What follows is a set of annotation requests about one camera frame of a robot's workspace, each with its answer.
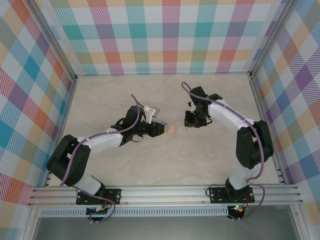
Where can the pink earbud charging case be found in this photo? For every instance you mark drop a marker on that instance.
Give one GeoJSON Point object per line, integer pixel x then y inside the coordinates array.
{"type": "Point", "coordinates": [172, 129]}

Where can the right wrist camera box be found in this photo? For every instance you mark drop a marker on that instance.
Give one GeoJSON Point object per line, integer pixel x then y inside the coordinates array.
{"type": "Point", "coordinates": [191, 104]}

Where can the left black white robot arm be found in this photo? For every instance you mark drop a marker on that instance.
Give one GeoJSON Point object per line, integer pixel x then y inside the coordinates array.
{"type": "Point", "coordinates": [75, 165]}

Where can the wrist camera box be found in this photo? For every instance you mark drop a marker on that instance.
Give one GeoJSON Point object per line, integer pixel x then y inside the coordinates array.
{"type": "Point", "coordinates": [191, 104]}
{"type": "Point", "coordinates": [151, 113]}

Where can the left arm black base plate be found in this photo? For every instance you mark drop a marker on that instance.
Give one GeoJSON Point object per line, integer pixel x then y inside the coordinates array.
{"type": "Point", "coordinates": [115, 196]}

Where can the aluminium frame leg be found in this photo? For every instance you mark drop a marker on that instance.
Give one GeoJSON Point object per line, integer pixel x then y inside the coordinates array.
{"type": "Point", "coordinates": [31, 225]}
{"type": "Point", "coordinates": [298, 222]}

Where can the aluminium mounting rail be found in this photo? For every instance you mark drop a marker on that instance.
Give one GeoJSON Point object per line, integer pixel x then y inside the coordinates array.
{"type": "Point", "coordinates": [162, 195]}

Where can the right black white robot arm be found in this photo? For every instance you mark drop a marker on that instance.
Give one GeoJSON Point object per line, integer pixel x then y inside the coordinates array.
{"type": "Point", "coordinates": [250, 145]}

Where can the aluminium side rail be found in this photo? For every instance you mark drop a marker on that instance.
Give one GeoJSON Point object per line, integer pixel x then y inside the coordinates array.
{"type": "Point", "coordinates": [62, 125]}
{"type": "Point", "coordinates": [266, 120]}

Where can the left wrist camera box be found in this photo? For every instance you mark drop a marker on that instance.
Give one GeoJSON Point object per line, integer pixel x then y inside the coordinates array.
{"type": "Point", "coordinates": [151, 113]}

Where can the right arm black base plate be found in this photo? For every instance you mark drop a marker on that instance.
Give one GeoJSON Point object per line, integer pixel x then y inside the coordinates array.
{"type": "Point", "coordinates": [217, 195]}

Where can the aluminium frame post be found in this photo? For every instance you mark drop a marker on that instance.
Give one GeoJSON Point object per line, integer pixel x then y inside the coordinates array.
{"type": "Point", "coordinates": [56, 40]}
{"type": "Point", "coordinates": [272, 37]}

